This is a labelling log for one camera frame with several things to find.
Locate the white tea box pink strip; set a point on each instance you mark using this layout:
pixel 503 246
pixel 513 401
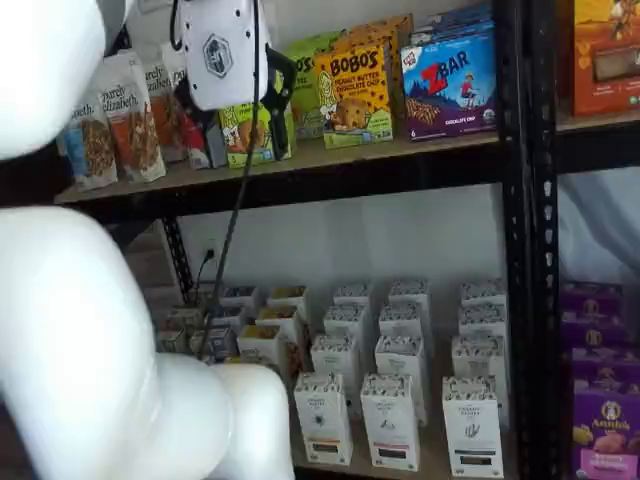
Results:
pixel 407 292
pixel 400 355
pixel 402 320
pixel 390 425

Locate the white tea box black strip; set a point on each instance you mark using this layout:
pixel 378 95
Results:
pixel 480 320
pixel 470 430
pixel 482 295
pixel 477 357

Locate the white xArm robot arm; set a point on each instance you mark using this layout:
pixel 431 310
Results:
pixel 75 325

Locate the white yellow purely elizabeth box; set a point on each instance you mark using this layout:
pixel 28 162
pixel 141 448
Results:
pixel 275 315
pixel 257 345
pixel 287 295

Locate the black metal shelving rack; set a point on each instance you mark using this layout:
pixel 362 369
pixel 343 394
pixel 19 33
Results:
pixel 510 150
pixel 542 150

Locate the orange snack box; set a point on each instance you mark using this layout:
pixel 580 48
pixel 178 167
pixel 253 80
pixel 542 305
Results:
pixel 605 60

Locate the granola bag red label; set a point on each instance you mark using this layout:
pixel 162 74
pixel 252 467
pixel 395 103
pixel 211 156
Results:
pixel 167 60

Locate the white plastic sheet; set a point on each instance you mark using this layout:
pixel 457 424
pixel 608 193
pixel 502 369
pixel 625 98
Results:
pixel 600 225

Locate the granola bag blue label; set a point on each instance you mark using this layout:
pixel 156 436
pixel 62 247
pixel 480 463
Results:
pixel 92 150

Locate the purple Annie's snack box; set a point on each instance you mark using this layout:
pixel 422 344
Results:
pixel 592 302
pixel 605 370
pixel 595 337
pixel 605 435

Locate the blue Flax Plus oatmeal box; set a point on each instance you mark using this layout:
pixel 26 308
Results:
pixel 220 342
pixel 227 316
pixel 240 295

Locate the purple blue ZBar box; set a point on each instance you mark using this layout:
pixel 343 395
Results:
pixel 465 15
pixel 450 37
pixel 450 90

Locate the green Bobo's apple pie box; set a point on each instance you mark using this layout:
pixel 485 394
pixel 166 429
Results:
pixel 245 140
pixel 305 100
pixel 320 42

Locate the granola bag orange label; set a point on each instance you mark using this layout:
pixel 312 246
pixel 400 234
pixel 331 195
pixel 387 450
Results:
pixel 152 80
pixel 132 130

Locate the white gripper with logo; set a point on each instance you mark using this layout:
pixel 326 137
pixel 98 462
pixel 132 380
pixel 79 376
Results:
pixel 225 55

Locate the dark brown furniture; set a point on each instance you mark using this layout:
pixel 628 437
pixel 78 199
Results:
pixel 25 182

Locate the white wall power outlet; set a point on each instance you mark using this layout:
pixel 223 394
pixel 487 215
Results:
pixel 212 245

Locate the yellow Bobo's peanut butter box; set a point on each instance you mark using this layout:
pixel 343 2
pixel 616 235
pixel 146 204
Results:
pixel 370 40
pixel 352 100
pixel 395 22

